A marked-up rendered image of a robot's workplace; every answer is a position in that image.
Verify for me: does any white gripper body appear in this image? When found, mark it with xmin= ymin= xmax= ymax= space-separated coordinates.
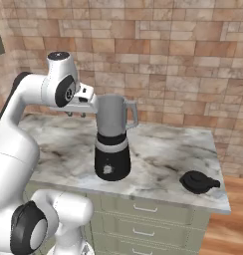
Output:
xmin=49 ymin=94 xmax=100 ymax=115

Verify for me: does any grey and black blender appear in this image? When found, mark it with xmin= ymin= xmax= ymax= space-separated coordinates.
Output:
xmin=94 ymin=94 xmax=139 ymax=182

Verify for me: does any black blender lid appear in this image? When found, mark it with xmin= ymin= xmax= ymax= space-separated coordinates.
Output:
xmin=178 ymin=169 xmax=221 ymax=195

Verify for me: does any pale green drawer front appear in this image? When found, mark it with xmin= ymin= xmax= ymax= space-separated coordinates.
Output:
xmin=99 ymin=194 xmax=198 ymax=226
xmin=92 ymin=232 xmax=194 ymax=255
xmin=93 ymin=212 xmax=196 ymax=250

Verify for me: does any white drawer handle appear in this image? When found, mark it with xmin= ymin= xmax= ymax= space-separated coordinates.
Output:
xmin=130 ymin=247 xmax=153 ymax=255
xmin=132 ymin=203 xmax=159 ymax=213
xmin=131 ymin=227 xmax=156 ymax=237

